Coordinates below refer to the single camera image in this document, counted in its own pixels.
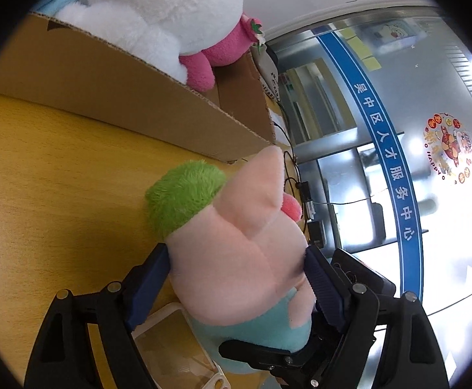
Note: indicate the brown cardboard box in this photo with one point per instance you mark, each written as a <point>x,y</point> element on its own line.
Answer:
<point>138,105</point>

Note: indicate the white cartoon poster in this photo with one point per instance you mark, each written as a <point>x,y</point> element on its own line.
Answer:
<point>396,32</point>

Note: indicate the yellow paper notes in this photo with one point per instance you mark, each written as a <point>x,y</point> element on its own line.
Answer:
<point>361,50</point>

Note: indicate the white plush toy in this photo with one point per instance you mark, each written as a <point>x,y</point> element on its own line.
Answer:
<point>158,8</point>

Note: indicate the clear plastic container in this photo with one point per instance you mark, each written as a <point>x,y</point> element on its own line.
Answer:
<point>179,356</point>

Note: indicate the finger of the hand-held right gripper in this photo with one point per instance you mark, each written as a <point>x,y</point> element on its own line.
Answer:
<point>260,354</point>

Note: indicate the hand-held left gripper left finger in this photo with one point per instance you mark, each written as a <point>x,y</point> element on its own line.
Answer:
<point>146,291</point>

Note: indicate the magenta plush toy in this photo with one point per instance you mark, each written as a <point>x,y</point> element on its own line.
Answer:
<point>227,48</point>

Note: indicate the pink plush toy green hair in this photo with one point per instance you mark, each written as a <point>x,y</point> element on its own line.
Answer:
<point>240,251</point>

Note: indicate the round festive window sticker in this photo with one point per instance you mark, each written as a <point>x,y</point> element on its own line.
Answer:
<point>448,150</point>

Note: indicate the blue glass banner strip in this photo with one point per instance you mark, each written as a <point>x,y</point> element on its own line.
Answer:
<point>375,129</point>

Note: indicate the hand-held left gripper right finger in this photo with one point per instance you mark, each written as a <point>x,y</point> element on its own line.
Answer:
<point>325,287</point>

